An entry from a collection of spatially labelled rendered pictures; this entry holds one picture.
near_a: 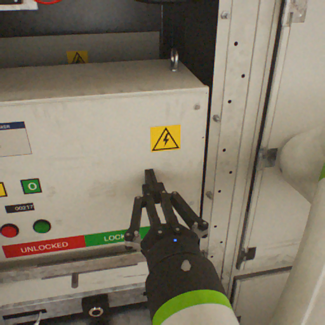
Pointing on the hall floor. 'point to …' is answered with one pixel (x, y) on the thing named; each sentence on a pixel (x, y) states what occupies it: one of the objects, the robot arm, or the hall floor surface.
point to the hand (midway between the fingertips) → (152, 185)
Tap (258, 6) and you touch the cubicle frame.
